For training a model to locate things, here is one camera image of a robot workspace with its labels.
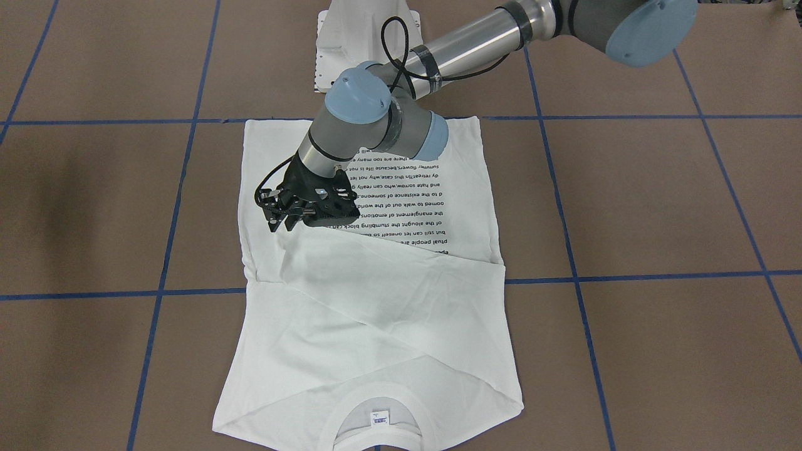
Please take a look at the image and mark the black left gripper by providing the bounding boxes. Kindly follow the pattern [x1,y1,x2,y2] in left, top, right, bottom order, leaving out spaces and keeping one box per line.
[266,157,360,233]

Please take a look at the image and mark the white long-sleeve printed shirt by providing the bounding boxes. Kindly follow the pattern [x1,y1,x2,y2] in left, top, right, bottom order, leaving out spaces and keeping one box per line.
[212,117,524,450]

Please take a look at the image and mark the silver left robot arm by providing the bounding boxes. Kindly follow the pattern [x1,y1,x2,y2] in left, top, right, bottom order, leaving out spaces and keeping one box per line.
[253,1,698,232]

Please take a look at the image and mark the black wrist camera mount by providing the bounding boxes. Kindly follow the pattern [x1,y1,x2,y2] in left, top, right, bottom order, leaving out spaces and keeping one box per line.
[253,186,288,214]

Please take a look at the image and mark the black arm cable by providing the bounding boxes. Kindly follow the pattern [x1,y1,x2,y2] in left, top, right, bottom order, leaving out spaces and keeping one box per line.
[380,16,511,101]

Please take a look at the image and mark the white camera stand column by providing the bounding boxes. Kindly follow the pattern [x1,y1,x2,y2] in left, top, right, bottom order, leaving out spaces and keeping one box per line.
[315,1,423,93]

